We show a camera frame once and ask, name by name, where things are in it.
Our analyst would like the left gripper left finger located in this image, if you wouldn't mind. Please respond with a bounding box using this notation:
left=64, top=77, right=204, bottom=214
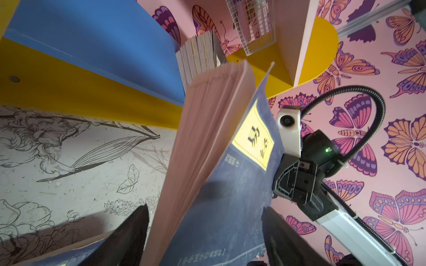
left=87, top=205, right=149, bottom=266

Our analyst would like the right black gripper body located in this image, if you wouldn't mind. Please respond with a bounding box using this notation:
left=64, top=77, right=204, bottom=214
left=272, top=130, right=340, bottom=221

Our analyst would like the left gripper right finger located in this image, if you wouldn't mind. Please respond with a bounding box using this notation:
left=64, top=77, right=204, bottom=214
left=261, top=207, right=329, bottom=266

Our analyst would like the navy book underneath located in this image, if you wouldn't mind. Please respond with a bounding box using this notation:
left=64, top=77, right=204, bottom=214
left=15, top=231, right=113, bottom=266

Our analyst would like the navy book yellow label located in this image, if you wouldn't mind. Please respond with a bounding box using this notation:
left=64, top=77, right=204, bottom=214
left=141, top=61, right=284, bottom=266

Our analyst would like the black wolf eye book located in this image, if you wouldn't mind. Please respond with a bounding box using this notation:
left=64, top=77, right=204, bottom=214
left=175, top=31, right=227, bottom=93

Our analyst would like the yellow pink blue bookshelf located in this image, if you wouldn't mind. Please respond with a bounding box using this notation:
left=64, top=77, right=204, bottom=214
left=0, top=0, right=339, bottom=130

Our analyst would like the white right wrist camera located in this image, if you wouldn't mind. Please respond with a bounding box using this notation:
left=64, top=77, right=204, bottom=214
left=276, top=105, right=302, bottom=158

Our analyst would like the white wire basket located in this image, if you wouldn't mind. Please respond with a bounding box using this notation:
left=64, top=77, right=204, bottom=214
left=226, top=0, right=276, bottom=56

